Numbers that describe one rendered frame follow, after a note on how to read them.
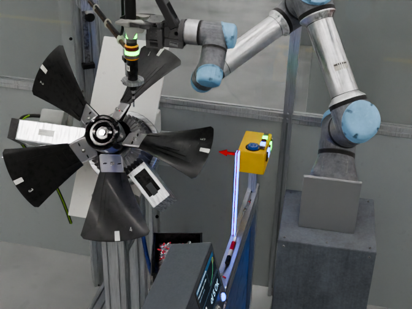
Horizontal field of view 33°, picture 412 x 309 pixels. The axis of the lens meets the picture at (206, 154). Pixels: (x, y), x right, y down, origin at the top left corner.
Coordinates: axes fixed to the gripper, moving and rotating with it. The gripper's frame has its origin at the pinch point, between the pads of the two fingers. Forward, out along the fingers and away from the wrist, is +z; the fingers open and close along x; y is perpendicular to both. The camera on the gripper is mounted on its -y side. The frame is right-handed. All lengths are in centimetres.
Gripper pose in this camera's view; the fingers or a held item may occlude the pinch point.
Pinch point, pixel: (121, 18)
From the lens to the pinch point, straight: 215.4
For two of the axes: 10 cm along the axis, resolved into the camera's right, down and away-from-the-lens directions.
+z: -9.7, -1.3, 1.9
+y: -0.2, 8.7, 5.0
